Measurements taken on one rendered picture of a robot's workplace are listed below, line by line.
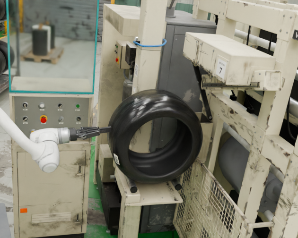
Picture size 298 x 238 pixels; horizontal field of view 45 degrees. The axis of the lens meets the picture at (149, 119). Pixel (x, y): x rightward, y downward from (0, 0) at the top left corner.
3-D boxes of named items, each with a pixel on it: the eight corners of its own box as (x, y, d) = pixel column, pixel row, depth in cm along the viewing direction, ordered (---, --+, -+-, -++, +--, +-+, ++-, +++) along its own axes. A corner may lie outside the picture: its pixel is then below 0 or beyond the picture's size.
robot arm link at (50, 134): (59, 137, 208) (60, 152, 198) (30, 140, 205) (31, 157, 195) (56, 123, 201) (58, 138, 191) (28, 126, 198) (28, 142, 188)
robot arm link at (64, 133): (57, 125, 203) (68, 123, 204) (59, 140, 207) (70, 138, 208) (58, 132, 195) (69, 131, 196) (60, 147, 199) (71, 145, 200)
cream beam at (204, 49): (180, 55, 225) (184, 31, 219) (217, 57, 232) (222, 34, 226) (223, 85, 171) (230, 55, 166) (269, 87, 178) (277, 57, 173)
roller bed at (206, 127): (177, 148, 268) (183, 112, 257) (195, 148, 273) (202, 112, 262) (186, 162, 251) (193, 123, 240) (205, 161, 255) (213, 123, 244)
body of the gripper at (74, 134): (68, 131, 197) (85, 129, 199) (67, 125, 204) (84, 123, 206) (70, 144, 200) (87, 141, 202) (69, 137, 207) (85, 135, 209)
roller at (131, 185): (118, 163, 243) (119, 157, 241) (125, 164, 244) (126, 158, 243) (129, 193, 212) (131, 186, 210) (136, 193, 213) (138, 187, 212)
